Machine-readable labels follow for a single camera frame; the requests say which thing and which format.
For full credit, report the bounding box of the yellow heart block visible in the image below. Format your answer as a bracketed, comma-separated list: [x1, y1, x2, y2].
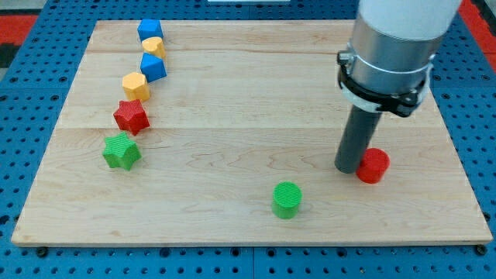
[141, 36, 167, 59]

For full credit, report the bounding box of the light wooden board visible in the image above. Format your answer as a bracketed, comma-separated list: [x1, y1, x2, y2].
[12, 20, 493, 247]

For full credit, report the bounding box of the green cylinder block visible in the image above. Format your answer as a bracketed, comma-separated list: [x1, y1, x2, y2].
[271, 181, 302, 219]

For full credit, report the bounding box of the red cylinder block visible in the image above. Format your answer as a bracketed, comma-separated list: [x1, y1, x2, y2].
[356, 148, 391, 184]

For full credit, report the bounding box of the yellow hexagon block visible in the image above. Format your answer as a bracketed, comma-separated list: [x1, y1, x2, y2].
[122, 72, 150, 102]

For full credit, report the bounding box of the blue triangle block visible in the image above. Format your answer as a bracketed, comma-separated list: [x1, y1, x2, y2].
[139, 53, 167, 82]

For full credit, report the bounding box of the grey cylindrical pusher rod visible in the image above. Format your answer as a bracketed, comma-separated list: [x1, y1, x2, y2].
[334, 105, 381, 174]

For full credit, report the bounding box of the red star block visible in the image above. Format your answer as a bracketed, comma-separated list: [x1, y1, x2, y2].
[113, 99, 150, 136]

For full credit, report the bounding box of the green star block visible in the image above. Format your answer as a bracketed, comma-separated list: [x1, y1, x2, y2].
[102, 132, 142, 171]

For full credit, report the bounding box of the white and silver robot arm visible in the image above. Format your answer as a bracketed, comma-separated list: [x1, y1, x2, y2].
[337, 0, 461, 117]

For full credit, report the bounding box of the blue cube block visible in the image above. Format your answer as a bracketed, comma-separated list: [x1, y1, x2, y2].
[137, 19, 164, 41]

